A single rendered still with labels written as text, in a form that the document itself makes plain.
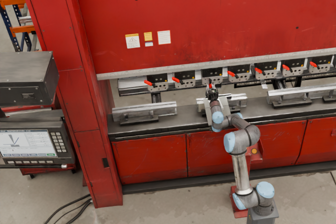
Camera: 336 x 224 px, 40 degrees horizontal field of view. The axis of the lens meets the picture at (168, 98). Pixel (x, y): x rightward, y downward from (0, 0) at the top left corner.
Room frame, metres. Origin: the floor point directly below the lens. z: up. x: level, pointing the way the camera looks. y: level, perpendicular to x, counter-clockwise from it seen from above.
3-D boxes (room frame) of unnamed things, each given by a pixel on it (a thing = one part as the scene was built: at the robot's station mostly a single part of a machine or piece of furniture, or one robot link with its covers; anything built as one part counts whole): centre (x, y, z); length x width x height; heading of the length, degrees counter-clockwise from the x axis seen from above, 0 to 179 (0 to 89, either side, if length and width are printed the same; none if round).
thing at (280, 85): (2.88, -0.95, 0.81); 0.64 x 0.08 x 0.14; 2
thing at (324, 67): (2.50, -1.13, 1.26); 0.15 x 0.09 x 0.17; 92
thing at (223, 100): (2.33, -0.36, 1.00); 0.26 x 0.18 x 0.01; 2
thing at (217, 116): (2.11, -0.33, 1.20); 0.11 x 0.08 x 0.09; 2
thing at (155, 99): (2.85, 0.10, 0.81); 0.64 x 0.08 x 0.14; 2
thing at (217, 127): (2.12, -0.34, 1.11); 0.11 x 0.08 x 0.11; 103
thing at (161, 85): (2.47, 0.07, 1.26); 0.15 x 0.09 x 0.17; 92
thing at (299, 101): (2.44, -0.97, 0.89); 0.30 x 0.05 x 0.03; 92
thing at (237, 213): (2.11, -0.57, 0.06); 0.25 x 0.20 x 0.12; 3
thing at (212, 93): (2.27, -0.32, 1.21); 0.12 x 0.08 x 0.09; 2
